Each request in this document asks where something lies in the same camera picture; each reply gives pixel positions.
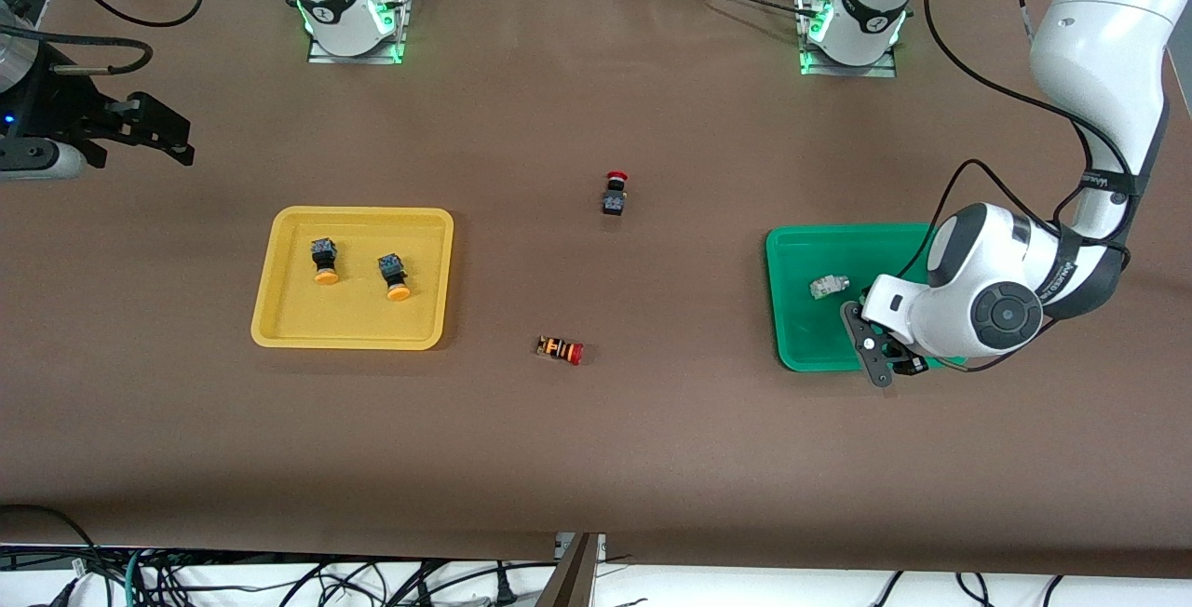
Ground brown wooden beam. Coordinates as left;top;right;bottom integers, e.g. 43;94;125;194
535;533;602;607

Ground black looped floor cable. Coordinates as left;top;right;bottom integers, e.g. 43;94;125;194
0;504;99;582

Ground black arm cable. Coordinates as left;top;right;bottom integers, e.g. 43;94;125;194
899;0;1137;375
0;0;206;77

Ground yellow mushroom push button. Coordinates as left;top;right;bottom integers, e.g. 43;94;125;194
310;236;342;287
377;253;413;302

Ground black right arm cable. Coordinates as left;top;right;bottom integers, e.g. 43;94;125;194
0;0;206;77

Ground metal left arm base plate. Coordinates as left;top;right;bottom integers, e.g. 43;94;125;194
799;0;900;79

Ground red button orange striped body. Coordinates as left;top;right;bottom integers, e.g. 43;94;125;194
536;335;586;367

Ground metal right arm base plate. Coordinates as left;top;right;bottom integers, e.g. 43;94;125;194
307;0;413;65

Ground green plastic tray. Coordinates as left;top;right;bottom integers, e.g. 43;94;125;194
765;223;969;373

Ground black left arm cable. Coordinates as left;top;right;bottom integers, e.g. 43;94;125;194
899;0;1137;375

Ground brown table cover mat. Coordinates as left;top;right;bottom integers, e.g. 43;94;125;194
0;0;1192;580

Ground teal floor cable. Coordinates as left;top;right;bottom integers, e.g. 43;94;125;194
124;547;156;607

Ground yellow plastic tray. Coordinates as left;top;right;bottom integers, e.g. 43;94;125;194
251;206;455;351

